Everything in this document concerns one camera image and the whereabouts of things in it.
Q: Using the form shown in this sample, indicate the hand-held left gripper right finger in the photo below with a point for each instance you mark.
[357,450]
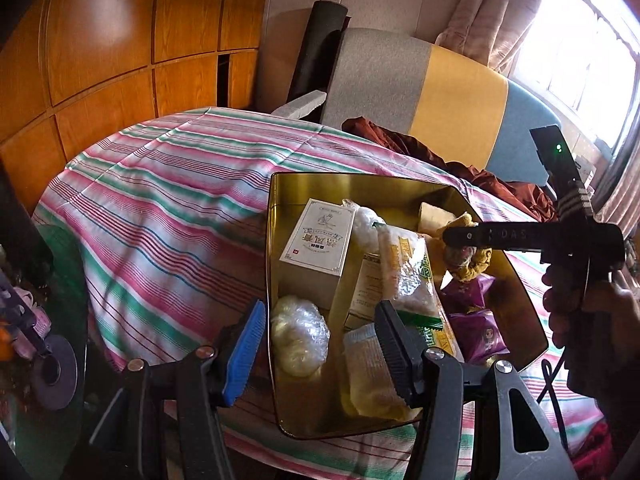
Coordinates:
[395,350]

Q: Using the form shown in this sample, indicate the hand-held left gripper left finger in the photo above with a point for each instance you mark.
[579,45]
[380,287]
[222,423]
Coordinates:
[245,355]

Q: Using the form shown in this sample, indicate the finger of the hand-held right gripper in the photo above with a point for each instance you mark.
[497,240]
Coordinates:
[495,237]

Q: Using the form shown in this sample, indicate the white towel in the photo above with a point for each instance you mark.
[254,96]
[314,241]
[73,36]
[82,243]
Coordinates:
[370,380]

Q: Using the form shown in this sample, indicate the white plastic-wrapped ball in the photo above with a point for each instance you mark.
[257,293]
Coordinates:
[300,335]
[367,222]

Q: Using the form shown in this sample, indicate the purple snack packet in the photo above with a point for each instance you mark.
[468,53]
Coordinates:
[467,290]
[480,335]

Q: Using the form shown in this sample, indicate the slim green cardboard box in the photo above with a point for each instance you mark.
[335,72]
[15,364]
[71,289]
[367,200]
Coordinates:
[365,285]

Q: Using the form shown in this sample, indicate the green-edged cracker packet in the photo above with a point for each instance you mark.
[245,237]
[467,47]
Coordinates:
[405,270]

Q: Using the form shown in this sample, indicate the gold metal tin box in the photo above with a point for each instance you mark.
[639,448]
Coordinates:
[310,410]

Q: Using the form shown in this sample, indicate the cream cardboard box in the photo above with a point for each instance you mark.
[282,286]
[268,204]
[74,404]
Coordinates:
[317,250]

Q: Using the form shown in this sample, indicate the person's right hand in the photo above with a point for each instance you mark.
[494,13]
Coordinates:
[615,320]

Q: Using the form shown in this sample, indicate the beige patterned curtain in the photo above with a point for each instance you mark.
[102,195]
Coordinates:
[622,195]
[490,10]

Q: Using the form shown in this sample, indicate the maroon quilt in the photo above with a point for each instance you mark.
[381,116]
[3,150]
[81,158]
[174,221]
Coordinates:
[400,140]

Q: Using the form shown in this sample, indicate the grey yellow blue headboard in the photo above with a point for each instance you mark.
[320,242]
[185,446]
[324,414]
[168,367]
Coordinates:
[450,100]

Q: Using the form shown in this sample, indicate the green glass table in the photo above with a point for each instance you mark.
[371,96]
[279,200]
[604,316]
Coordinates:
[70,310]

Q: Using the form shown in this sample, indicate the window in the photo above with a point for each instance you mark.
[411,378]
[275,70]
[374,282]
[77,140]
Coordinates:
[585,60]

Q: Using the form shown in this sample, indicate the grey tape roll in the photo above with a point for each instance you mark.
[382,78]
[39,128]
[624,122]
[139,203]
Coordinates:
[52,372]

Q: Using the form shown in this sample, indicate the striped pink green blanket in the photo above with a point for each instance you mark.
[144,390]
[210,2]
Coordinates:
[150,185]

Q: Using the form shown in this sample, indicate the red cloth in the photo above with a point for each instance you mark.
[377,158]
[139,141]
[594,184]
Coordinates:
[610,450]

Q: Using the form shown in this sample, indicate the black rolled mat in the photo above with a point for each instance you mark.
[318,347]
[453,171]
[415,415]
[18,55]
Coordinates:
[315,55]

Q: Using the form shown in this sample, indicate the wooden wardrobe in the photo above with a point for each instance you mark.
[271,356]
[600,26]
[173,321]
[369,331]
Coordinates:
[125,35]

